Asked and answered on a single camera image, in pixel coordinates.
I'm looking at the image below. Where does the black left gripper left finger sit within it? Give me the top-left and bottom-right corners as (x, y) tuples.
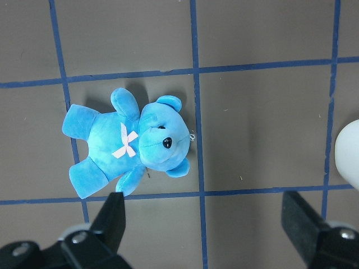
(89, 192), (126, 257)

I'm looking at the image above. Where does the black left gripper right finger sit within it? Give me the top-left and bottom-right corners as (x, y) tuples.
(281, 191), (330, 265)

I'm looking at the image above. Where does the white lidded trash can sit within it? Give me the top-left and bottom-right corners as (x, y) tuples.
(334, 120), (358, 190)

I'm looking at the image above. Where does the blue teddy bear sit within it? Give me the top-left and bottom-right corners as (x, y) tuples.
(62, 88), (191, 199)

